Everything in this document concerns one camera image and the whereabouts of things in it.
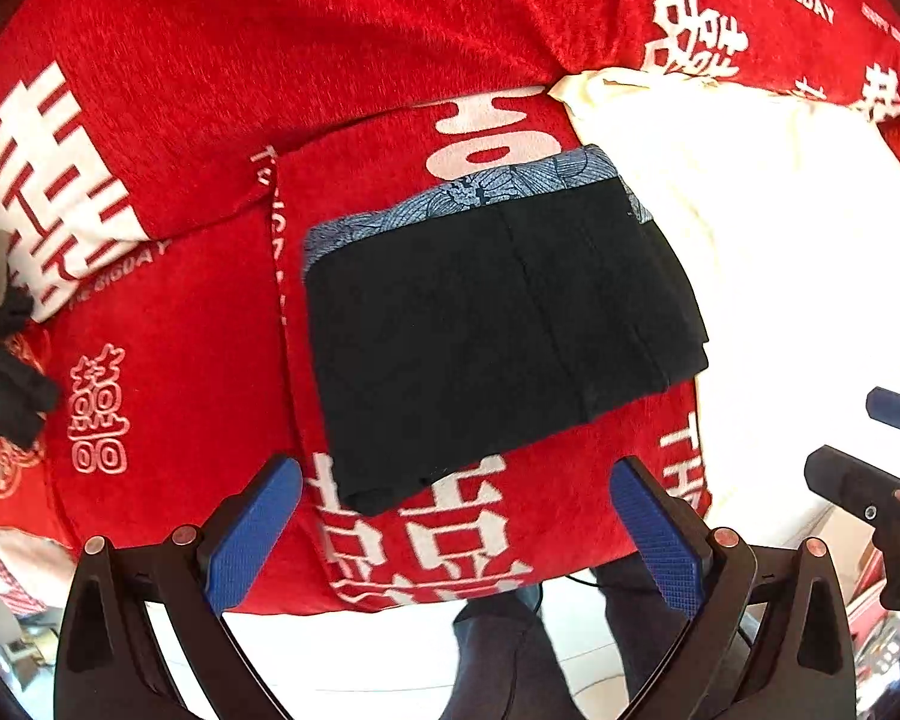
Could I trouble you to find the black pants with blue waistband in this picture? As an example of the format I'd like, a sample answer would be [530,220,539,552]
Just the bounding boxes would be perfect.
[302,145,707,515]

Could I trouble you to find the person's legs in dark trousers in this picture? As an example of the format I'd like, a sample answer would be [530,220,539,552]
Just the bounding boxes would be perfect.
[437,549,756,720]

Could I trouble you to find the black garment pile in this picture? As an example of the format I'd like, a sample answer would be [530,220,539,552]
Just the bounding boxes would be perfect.
[0,286,59,450]

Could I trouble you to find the red sofa cover white characters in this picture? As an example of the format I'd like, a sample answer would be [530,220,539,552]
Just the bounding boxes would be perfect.
[0,0,900,614]

